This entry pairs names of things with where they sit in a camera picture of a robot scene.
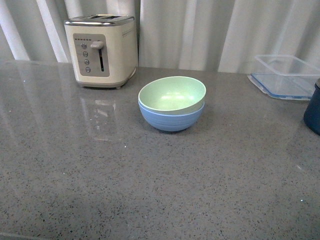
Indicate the green bowl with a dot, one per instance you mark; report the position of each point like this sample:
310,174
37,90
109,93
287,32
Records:
173,95

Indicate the dark blue saucepan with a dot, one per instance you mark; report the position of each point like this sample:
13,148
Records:
311,116

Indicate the cream two-slot toaster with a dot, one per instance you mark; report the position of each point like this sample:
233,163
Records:
103,49

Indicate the white curtain backdrop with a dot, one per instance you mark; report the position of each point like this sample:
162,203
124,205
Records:
205,35

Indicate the blue bowl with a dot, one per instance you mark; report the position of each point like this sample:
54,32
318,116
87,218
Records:
170,123

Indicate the clear plastic food container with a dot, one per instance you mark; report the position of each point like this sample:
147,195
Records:
284,77

